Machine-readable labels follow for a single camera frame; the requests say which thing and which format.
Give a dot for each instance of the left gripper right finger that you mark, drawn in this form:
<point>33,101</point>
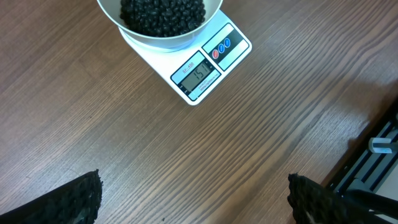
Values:
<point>312,203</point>

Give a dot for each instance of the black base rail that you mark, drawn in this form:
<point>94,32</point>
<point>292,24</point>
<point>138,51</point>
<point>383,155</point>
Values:
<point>366,183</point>

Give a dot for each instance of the black beans in bowl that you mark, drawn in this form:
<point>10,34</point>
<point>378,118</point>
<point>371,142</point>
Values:
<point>162,18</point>

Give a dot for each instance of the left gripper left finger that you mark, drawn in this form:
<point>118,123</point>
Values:
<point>77,201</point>

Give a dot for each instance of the white bowl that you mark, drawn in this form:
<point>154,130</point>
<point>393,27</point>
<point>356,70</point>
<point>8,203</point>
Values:
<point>112,9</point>

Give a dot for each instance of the white digital kitchen scale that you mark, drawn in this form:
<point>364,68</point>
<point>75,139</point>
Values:
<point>196,68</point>

